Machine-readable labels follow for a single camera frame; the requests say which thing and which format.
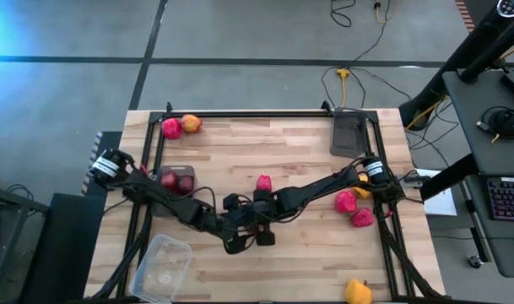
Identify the black monitor stand column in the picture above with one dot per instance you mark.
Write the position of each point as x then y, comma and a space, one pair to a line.
450, 63

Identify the dark red apple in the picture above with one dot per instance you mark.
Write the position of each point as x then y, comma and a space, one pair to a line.
169, 179
185, 184

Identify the black floor cabinet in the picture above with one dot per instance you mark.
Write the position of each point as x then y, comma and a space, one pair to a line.
58, 253

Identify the red bell pepper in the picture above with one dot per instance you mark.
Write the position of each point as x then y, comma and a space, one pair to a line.
345, 201
362, 217
263, 182

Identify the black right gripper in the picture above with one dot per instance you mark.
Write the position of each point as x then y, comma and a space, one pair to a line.
267, 210

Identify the grey translucent plastic bin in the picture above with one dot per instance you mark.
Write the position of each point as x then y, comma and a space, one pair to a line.
348, 135
189, 170

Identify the dark grey desk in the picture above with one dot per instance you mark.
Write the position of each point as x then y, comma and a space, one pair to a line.
472, 126

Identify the bright red apple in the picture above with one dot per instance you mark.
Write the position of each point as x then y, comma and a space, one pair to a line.
171, 128

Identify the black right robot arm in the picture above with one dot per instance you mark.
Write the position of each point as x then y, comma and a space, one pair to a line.
315, 186

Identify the black backlit keyboard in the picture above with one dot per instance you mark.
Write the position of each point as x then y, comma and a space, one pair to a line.
507, 198

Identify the yellow-orange apple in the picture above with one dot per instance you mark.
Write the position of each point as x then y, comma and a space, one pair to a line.
191, 123

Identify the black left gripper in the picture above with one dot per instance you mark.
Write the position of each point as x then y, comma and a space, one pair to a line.
235, 224

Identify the clear plastic bin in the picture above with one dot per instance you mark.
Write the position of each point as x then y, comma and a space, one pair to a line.
161, 266

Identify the yellow bell pepper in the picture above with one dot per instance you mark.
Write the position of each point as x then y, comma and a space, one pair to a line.
358, 292
362, 193

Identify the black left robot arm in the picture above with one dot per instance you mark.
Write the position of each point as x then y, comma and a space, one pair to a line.
189, 211

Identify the white paper sheet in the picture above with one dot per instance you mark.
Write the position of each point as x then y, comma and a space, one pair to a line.
440, 202

